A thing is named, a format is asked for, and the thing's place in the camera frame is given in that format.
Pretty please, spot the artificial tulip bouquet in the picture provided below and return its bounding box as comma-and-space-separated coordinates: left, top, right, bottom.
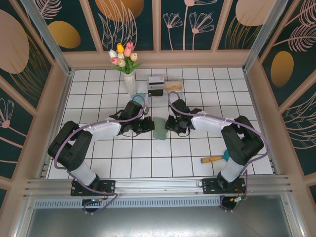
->
109, 41, 143, 75

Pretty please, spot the teal rake with wooden handle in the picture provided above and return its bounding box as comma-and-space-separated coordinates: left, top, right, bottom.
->
200, 150, 232, 165

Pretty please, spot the light teal plastic item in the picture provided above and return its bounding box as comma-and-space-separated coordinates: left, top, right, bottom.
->
130, 91, 147, 104

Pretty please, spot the black credit card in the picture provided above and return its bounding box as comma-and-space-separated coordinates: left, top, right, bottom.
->
147, 85, 165, 97

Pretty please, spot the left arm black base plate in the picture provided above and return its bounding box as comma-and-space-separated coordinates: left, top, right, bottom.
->
70, 179, 117, 197

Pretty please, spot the aluminium front rail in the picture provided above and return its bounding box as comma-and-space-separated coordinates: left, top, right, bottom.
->
23, 175, 294, 200

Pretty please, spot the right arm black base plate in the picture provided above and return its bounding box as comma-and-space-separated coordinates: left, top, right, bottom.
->
201, 178, 247, 196

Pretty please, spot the slotted grey cable duct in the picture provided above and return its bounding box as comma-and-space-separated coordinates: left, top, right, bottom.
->
33, 198, 287, 208

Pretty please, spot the green card holder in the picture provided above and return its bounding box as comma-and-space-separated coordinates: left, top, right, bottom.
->
153, 117, 171, 141

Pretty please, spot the orange credit card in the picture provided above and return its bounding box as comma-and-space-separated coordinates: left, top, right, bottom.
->
164, 79, 183, 91

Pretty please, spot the aluminium corner post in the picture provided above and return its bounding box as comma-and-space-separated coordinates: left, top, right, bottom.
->
21, 0, 75, 76
243, 0, 289, 72

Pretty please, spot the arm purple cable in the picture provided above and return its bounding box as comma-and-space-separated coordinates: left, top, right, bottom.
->
167, 91, 270, 213
53, 96, 149, 215

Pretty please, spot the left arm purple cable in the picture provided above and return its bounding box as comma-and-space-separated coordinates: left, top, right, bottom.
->
53, 96, 149, 215

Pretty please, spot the white ribbed vase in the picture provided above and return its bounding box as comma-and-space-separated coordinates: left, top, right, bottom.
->
123, 73, 137, 96

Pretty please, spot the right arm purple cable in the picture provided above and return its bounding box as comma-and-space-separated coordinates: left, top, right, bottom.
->
167, 91, 270, 213

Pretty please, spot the clear acrylic card organizer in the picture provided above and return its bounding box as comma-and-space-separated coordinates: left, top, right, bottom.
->
147, 76, 185, 104

